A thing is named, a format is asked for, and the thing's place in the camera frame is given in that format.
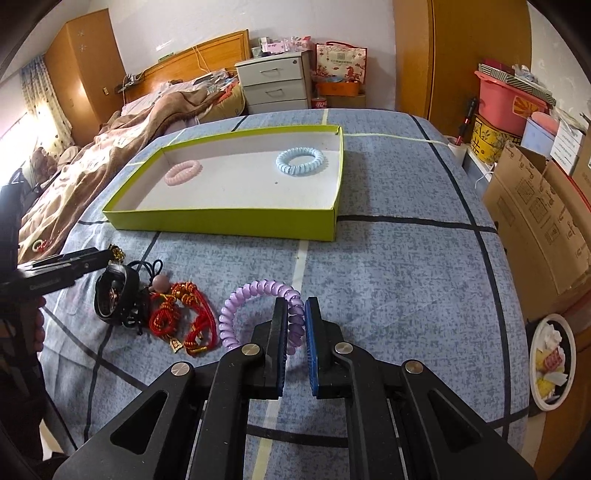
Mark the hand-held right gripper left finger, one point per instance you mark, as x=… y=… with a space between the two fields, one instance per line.
x=277 y=355

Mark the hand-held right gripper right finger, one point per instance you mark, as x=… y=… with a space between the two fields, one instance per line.
x=312 y=355

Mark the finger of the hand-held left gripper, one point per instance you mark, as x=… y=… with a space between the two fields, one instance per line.
x=90 y=262

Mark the green cardboard tray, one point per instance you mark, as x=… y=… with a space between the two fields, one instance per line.
x=221 y=225

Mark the person's left hand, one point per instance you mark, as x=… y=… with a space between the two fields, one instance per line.
x=39 y=323

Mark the floral curtain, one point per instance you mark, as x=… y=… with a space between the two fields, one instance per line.
x=46 y=106

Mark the brown blanket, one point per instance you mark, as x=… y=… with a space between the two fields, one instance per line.
x=138 y=124

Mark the blue patterned bedspread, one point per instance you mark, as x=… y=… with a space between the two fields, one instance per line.
x=392 y=230

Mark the wooden wardrobe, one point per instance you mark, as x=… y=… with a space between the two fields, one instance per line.
x=83 y=69
x=461 y=69

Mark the patterned pillow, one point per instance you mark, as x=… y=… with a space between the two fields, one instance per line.
x=224 y=94

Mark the white trash bin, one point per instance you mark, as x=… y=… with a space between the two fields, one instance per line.
x=535 y=385

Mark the wooden headboard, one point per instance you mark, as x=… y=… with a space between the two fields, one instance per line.
x=207 y=50

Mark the red cola can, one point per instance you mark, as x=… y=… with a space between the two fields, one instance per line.
x=318 y=103

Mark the white drawer cabinet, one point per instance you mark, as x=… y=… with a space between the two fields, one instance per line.
x=277 y=92

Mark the small cardboard box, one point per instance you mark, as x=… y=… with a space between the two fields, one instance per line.
x=346 y=101

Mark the large cardboard box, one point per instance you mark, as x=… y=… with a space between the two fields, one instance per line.
x=531 y=221

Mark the orange box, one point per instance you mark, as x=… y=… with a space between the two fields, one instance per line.
x=337 y=88

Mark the yellow floral box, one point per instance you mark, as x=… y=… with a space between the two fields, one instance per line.
x=489 y=138

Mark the red patterned gift bag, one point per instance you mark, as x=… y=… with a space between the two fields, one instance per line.
x=341 y=60

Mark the pink plastic bin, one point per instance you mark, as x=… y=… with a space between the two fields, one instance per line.
x=498 y=108

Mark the light blue box pink lid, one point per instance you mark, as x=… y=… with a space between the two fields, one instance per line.
x=540 y=136

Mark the white carton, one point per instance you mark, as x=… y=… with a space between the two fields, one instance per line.
x=570 y=143

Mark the striped flat box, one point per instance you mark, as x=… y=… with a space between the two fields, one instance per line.
x=517 y=81

